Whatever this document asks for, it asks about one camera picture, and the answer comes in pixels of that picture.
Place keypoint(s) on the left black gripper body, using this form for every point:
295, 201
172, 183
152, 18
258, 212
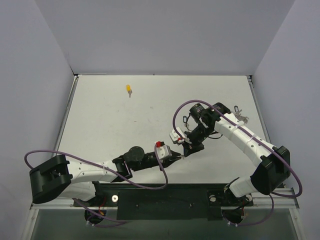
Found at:
165, 161

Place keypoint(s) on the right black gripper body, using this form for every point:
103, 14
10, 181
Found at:
191, 145

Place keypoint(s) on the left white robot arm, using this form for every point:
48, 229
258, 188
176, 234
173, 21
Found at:
68, 176

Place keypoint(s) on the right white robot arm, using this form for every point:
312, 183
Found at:
271, 162

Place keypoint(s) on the yellow tag key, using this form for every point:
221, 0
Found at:
129, 90

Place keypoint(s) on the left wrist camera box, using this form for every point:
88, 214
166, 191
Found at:
162, 151

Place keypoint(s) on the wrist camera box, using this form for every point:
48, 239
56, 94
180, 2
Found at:
162, 151
178, 137

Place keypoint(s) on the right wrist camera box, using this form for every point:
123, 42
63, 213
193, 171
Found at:
178, 137

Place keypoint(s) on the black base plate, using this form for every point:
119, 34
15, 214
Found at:
209, 199

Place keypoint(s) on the aluminium frame rail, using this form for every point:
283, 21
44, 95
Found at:
257, 200

